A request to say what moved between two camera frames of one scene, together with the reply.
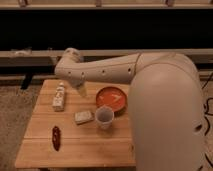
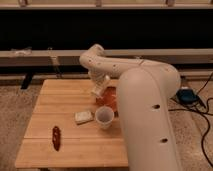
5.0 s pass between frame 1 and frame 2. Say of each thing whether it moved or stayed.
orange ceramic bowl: stayed
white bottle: moved
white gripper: moved
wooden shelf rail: stayed
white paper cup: stayed
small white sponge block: stayed
